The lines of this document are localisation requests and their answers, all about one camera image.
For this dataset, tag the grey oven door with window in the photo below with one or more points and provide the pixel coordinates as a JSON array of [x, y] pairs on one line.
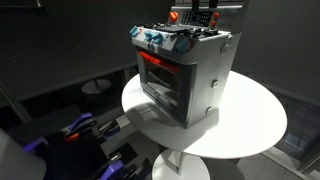
[[186, 96]]

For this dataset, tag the grey toy stove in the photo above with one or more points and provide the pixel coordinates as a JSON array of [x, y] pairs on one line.
[[206, 66]]

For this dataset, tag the blue stove knob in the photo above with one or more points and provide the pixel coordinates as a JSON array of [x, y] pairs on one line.
[[148, 36], [182, 43], [158, 38], [134, 31]]

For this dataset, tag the white table pedestal base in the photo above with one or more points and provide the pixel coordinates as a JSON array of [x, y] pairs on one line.
[[166, 166]]

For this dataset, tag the small red button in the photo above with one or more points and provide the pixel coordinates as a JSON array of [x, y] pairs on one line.
[[216, 15], [213, 24]]

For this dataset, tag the purple black clamp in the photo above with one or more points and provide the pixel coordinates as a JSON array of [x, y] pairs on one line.
[[110, 128], [115, 167], [34, 144]]

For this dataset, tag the red round dial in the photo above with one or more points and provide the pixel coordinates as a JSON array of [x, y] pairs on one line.
[[173, 16]]

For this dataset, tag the black keypad panel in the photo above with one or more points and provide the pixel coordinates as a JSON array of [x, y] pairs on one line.
[[197, 18]]

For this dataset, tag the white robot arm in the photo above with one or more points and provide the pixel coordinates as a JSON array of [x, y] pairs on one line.
[[16, 161]]

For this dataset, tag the black burner grates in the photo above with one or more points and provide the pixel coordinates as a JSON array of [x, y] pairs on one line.
[[173, 28]]

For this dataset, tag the purple clamp with orange tip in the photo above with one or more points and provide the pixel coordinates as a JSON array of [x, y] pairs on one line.
[[80, 120]]

